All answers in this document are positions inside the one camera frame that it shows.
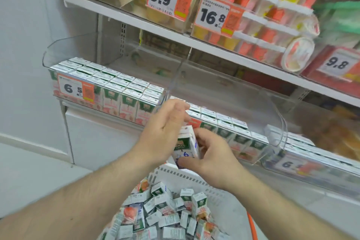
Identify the person's left hand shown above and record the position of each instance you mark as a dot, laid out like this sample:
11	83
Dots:
159	131

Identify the person's right hand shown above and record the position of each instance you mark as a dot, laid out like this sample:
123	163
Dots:
218	161

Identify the person's right thumb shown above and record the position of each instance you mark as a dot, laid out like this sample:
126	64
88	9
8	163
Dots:
194	163

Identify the person's left fingers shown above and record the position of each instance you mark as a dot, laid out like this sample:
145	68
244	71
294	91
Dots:
182	111

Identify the small green white juice carton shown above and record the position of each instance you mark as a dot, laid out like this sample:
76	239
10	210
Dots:
185	145

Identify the person's right forearm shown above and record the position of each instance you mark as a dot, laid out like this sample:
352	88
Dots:
275	209

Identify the person's left forearm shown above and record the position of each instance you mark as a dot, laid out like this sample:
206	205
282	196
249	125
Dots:
76	197

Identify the white plastic basket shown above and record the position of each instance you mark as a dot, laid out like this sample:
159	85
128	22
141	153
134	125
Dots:
225	192

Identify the row of green juice cartons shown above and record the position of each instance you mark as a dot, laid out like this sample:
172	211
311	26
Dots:
233	133

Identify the pile of loose juice cartons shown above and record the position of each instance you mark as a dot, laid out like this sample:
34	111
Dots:
166	214

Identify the clear plastic shelf divider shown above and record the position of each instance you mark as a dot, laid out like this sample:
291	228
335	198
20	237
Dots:
253	99
112	51

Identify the row of peach juice cartons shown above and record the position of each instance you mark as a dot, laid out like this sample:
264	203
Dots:
112	90

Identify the white shelf base cabinet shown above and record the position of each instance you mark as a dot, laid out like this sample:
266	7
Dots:
101	135

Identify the white metal shelf board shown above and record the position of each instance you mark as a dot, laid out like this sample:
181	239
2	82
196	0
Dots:
253	64

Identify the stack of white-lid fruit cups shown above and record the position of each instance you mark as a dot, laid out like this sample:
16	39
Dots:
270	14

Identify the orange snack packets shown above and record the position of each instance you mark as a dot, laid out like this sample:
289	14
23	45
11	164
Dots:
341	133

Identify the green snack packet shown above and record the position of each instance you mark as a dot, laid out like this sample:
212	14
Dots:
341	20

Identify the row of cartons behind clear rail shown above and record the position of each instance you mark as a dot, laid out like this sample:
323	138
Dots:
309	149

